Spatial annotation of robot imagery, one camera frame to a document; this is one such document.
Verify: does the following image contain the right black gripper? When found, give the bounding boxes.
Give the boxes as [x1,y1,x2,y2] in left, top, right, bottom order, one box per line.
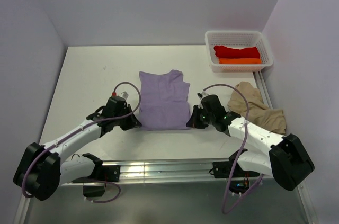
[186,105,215,129]

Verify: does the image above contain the lilac t shirt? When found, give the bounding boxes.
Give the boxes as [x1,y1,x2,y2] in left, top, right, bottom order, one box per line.
[138,70,190,131]

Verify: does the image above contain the white plastic basket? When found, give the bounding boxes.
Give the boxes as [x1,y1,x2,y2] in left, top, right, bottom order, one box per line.
[205,30,273,73]

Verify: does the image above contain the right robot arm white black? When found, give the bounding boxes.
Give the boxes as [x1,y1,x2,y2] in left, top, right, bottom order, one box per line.
[186,93,315,191]

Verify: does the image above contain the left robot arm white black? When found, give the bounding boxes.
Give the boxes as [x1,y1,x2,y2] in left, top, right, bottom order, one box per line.
[13,96,141,201]

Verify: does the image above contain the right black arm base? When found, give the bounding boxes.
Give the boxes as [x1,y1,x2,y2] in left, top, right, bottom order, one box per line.
[209,161,251,178]

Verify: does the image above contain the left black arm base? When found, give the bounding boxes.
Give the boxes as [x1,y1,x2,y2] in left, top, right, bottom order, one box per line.
[72,165,121,203]

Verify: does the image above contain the rolled orange t shirt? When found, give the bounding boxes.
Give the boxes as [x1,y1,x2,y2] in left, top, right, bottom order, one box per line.
[219,58,261,65]

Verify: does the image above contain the rolled red t shirt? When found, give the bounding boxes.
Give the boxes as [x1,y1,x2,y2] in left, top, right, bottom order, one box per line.
[213,46,261,58]

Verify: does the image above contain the beige t shirt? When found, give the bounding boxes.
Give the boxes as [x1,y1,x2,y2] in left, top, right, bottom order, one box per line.
[227,82,286,135]

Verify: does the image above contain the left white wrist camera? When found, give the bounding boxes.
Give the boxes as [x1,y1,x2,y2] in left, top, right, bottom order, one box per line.
[112,91,129,101]

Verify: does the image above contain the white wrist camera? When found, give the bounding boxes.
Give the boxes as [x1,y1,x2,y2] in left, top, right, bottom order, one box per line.
[112,91,129,101]
[197,91,209,99]

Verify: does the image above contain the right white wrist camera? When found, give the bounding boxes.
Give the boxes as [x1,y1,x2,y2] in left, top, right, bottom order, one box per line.
[197,91,209,99]

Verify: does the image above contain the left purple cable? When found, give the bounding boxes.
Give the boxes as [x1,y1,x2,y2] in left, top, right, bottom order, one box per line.
[21,82,142,204]

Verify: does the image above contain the purple cable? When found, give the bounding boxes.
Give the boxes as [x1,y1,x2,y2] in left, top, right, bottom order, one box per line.
[197,83,264,214]
[21,82,142,204]

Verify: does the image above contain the aluminium frame rails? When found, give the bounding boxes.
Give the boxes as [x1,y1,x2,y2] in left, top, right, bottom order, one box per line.
[13,44,318,224]

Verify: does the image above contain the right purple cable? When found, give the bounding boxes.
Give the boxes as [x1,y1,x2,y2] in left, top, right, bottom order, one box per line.
[197,83,264,214]

